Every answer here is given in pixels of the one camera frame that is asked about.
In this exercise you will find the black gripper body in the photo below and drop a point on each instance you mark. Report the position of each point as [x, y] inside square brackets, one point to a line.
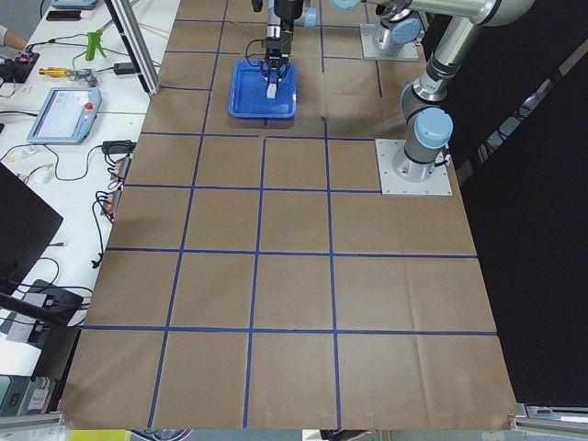
[274, 49]

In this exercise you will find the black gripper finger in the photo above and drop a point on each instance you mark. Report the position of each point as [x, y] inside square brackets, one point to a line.
[266, 70]
[282, 71]

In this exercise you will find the white block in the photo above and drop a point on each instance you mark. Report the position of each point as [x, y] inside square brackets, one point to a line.
[271, 91]

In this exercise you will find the person forearm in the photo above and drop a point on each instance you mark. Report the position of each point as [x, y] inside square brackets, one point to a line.
[11, 39]

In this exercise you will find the blue plastic tray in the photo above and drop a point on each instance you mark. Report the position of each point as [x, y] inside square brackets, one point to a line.
[248, 94]

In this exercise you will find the wooden chopstick pair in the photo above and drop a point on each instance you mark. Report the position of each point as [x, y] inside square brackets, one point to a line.
[156, 31]

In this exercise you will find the black power adapter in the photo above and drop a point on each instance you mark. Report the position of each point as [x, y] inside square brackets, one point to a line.
[124, 68]

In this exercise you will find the teach pendant tablet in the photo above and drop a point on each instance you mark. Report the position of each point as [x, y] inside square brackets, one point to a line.
[67, 115]

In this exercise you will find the yellow tool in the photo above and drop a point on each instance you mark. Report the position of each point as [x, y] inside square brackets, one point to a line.
[54, 72]

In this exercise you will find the white computer mouse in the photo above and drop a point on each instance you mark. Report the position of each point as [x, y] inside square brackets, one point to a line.
[42, 176]

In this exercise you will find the black monitor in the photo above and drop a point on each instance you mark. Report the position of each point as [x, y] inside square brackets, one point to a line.
[28, 224]

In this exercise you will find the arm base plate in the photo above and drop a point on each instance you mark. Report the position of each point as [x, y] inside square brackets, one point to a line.
[377, 45]
[399, 176]

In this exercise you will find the aluminium frame post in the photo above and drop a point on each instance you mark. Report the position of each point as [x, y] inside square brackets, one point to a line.
[128, 28]

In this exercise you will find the green-handled reacher grabber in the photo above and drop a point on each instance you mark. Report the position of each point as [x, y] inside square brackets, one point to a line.
[94, 45]

